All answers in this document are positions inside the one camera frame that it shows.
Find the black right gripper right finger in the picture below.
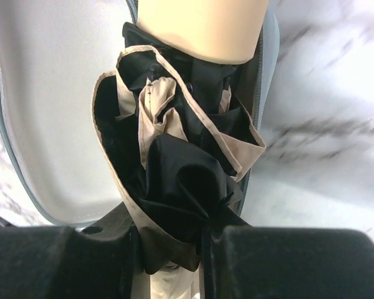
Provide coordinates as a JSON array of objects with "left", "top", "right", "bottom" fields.
[{"left": 202, "top": 225, "right": 374, "bottom": 298}]

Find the beige black umbrella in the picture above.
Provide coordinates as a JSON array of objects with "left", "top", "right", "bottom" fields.
[{"left": 92, "top": 1, "right": 268, "bottom": 298}]

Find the mint green umbrella case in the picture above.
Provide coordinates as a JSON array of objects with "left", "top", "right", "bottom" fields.
[{"left": 0, "top": 0, "right": 281, "bottom": 236}]

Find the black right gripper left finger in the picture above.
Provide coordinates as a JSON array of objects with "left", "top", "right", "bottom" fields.
[{"left": 0, "top": 204, "right": 140, "bottom": 298}]

